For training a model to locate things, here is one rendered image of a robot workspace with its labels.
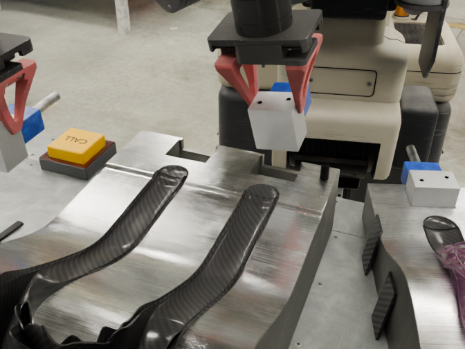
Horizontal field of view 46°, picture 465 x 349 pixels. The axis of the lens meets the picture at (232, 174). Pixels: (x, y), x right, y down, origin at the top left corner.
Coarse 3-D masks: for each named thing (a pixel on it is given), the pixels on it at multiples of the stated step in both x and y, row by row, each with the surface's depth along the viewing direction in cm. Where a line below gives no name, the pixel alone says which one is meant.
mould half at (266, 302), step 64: (128, 192) 60; (192, 192) 60; (320, 192) 59; (0, 256) 46; (64, 256) 49; (128, 256) 51; (192, 256) 52; (256, 256) 52; (320, 256) 62; (64, 320) 39; (256, 320) 42
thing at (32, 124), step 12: (48, 96) 68; (12, 108) 64; (36, 108) 65; (0, 120) 59; (24, 120) 61; (36, 120) 63; (0, 132) 58; (24, 132) 62; (36, 132) 64; (0, 144) 58; (12, 144) 60; (24, 144) 62; (0, 156) 59; (12, 156) 60; (24, 156) 62; (0, 168) 60; (12, 168) 61
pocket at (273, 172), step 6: (258, 162) 65; (252, 168) 63; (258, 168) 66; (264, 168) 66; (270, 168) 66; (276, 168) 66; (282, 168) 66; (300, 168) 64; (264, 174) 67; (270, 174) 66; (276, 174) 66; (282, 174) 66; (288, 174) 66; (294, 174) 65; (288, 180) 66; (294, 180) 66
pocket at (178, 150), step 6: (174, 144) 68; (180, 144) 69; (174, 150) 68; (180, 150) 70; (186, 150) 69; (192, 150) 69; (174, 156) 69; (180, 156) 70; (186, 156) 70; (192, 156) 69; (198, 156) 69; (204, 156) 69; (204, 162) 69
